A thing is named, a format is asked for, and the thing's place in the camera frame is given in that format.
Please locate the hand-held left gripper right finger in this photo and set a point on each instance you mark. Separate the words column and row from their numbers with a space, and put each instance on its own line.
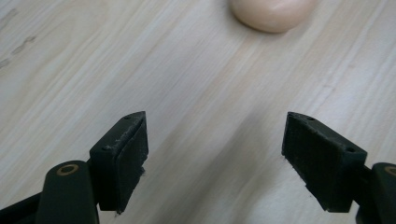
column 323, row 168

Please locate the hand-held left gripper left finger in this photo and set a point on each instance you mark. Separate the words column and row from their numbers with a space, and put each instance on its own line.
column 120, row 161

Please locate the pale peach egg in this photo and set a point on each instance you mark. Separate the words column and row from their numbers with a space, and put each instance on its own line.
column 271, row 14

